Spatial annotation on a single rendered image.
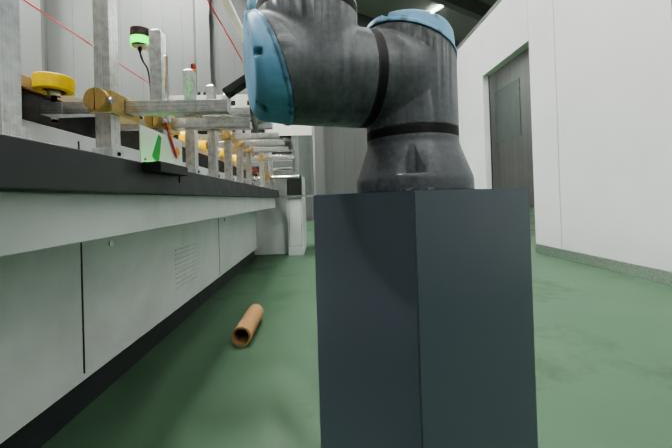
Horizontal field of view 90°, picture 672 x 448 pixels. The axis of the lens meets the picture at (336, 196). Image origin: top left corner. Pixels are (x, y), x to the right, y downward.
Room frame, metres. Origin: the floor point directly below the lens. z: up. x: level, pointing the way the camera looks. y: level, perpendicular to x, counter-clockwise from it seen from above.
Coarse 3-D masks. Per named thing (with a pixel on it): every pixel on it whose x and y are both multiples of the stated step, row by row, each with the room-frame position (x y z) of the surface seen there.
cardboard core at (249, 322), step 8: (256, 304) 1.67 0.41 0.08; (248, 312) 1.55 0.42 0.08; (256, 312) 1.57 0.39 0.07; (240, 320) 1.49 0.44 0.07; (248, 320) 1.45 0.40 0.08; (256, 320) 1.51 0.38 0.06; (240, 328) 1.37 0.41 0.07; (248, 328) 1.39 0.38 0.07; (232, 336) 1.37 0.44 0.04; (240, 336) 1.44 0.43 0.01; (248, 336) 1.44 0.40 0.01; (240, 344) 1.37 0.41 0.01
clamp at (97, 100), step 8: (96, 88) 0.73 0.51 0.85; (88, 96) 0.72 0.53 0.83; (96, 96) 0.73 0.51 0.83; (104, 96) 0.73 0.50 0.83; (112, 96) 0.75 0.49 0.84; (120, 96) 0.78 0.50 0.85; (88, 104) 0.72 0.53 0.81; (96, 104) 0.73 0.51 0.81; (104, 104) 0.73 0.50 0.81; (112, 104) 0.75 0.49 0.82; (120, 104) 0.78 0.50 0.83; (96, 112) 0.75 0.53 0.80; (104, 112) 0.75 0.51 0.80; (112, 112) 0.75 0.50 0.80; (120, 112) 0.78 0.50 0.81; (120, 120) 0.82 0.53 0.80; (128, 120) 0.83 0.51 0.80; (136, 120) 0.84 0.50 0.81
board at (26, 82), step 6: (24, 78) 0.77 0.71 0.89; (30, 78) 0.78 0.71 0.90; (24, 84) 0.77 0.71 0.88; (30, 84) 0.78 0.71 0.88; (30, 90) 0.79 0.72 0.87; (48, 96) 0.84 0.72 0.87; (66, 96) 0.90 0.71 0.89; (72, 96) 0.92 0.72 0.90; (174, 138) 1.56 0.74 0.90; (198, 150) 1.86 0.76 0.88; (204, 150) 1.95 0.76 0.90
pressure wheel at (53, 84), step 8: (40, 72) 0.76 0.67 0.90; (48, 72) 0.77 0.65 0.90; (32, 80) 0.77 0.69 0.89; (40, 80) 0.76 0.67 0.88; (48, 80) 0.77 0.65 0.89; (56, 80) 0.78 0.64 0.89; (64, 80) 0.79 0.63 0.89; (72, 80) 0.81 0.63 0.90; (40, 88) 0.78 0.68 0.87; (48, 88) 0.79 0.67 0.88; (56, 88) 0.78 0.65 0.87; (64, 88) 0.79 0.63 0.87; (72, 88) 0.81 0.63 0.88; (56, 96) 0.80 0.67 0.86; (56, 120) 0.80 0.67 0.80
